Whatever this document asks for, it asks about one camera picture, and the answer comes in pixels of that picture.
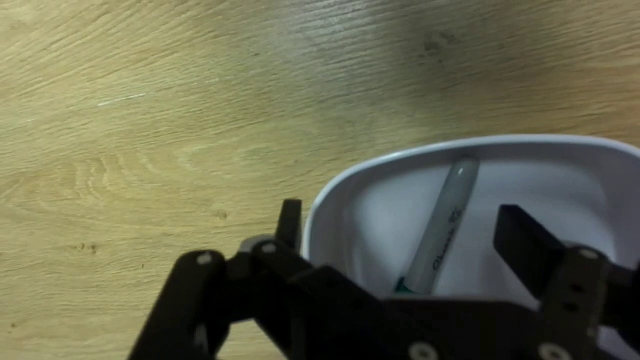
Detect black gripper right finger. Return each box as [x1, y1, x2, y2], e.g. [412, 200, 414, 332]
[491, 201, 640, 360]

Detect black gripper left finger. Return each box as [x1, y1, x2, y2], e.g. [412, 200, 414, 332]
[128, 195, 319, 360]

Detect green capped white marker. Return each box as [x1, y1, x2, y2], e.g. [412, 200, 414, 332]
[390, 154, 482, 297]

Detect white bowl with yellow print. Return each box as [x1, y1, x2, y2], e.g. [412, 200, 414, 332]
[298, 133, 640, 360]

